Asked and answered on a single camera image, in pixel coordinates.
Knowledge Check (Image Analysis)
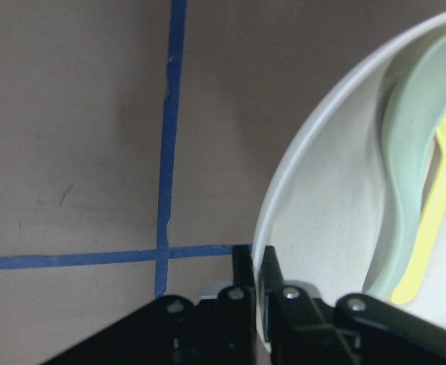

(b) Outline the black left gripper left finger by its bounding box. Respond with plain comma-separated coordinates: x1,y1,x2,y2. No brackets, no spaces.
166,245,256,364

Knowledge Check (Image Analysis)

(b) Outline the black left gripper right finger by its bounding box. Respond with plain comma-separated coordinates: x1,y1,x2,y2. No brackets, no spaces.
258,246,359,364

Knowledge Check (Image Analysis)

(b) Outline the yellow plastic fork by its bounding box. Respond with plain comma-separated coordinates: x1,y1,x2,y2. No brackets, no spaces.
390,115,446,305

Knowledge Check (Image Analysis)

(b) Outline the pale green plastic spoon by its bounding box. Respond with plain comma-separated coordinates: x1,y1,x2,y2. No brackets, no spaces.
365,34,446,299

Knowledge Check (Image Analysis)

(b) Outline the beige round plate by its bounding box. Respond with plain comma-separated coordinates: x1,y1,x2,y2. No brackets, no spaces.
251,5,446,353

